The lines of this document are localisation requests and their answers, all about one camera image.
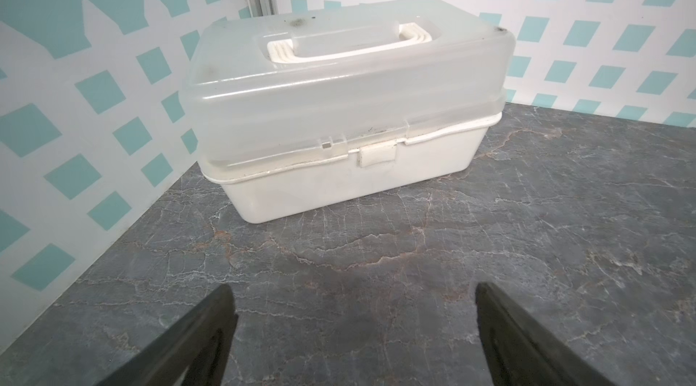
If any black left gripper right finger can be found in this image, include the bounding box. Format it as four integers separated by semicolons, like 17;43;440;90
475;282;612;386

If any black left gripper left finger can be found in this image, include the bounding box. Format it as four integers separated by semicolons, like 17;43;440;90
100;284;239;385

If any white plastic storage case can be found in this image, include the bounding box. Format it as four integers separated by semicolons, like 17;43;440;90
179;0;516;224

